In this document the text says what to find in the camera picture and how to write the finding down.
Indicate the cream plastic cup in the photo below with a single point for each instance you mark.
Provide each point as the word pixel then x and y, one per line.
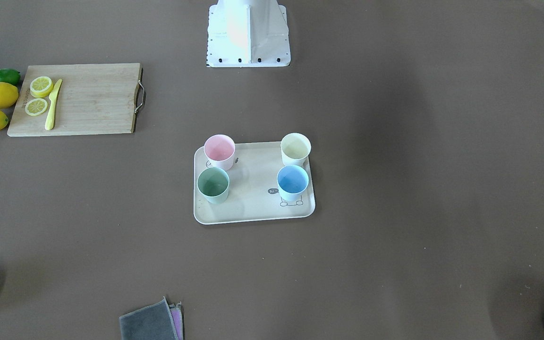
pixel 295 148

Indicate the blue plastic cup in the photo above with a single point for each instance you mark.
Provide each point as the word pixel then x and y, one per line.
pixel 292 181

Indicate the pink plastic cup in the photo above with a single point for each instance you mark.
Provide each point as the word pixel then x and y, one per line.
pixel 220 151

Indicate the green plastic cup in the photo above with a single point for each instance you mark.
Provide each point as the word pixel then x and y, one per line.
pixel 213 184

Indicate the cream rabbit tray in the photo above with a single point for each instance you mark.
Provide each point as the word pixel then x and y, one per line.
pixel 254 193

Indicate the grey folded cloth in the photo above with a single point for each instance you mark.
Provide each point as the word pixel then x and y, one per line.
pixel 160 321

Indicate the wooden cutting board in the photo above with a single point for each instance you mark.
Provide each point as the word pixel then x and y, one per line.
pixel 93 99

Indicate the yellow plastic knife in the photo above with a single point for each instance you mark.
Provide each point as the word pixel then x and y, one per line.
pixel 53 97

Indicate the lemon half slice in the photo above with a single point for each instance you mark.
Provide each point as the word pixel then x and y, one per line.
pixel 36 107
pixel 41 86

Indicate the green lime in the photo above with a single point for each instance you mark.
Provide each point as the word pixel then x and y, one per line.
pixel 10 76

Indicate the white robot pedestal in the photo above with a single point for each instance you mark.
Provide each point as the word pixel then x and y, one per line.
pixel 248 34

